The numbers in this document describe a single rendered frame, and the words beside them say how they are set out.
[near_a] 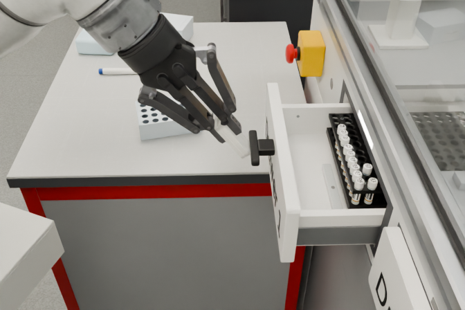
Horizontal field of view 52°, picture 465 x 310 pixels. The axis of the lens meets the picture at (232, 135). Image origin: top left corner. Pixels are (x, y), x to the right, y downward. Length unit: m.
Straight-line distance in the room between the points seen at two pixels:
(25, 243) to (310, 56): 0.61
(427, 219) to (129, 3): 0.39
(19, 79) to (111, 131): 1.82
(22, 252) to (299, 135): 0.47
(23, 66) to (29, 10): 2.32
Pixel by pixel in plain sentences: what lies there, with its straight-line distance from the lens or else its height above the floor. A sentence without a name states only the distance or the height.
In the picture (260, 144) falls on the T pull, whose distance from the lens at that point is 0.71.
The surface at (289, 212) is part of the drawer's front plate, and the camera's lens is 0.60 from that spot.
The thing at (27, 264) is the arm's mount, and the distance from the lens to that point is 0.74.
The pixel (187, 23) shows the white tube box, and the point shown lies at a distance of 1.27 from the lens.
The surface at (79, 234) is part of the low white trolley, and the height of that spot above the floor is 0.58.
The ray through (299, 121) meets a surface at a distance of 0.83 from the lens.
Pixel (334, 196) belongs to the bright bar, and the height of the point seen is 0.85.
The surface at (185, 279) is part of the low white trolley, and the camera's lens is 1.15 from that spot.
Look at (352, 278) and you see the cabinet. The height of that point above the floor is 0.70.
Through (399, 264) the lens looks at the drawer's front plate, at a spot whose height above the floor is 0.93.
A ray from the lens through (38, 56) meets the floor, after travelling 2.97.
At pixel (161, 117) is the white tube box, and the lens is 0.96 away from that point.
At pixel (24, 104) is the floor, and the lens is 2.57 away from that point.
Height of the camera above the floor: 1.36
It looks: 39 degrees down
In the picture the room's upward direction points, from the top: straight up
